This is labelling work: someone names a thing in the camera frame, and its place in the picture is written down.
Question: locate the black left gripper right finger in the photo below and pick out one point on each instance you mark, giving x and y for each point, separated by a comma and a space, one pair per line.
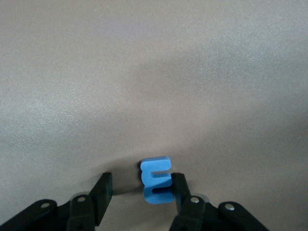
185, 209

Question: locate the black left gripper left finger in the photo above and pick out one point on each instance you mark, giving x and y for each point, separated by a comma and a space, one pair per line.
103, 192

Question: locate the brown table mat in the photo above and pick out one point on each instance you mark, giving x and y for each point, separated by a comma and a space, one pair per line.
96, 72

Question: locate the blue foam letter m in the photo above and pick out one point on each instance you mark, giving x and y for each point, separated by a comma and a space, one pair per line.
156, 197

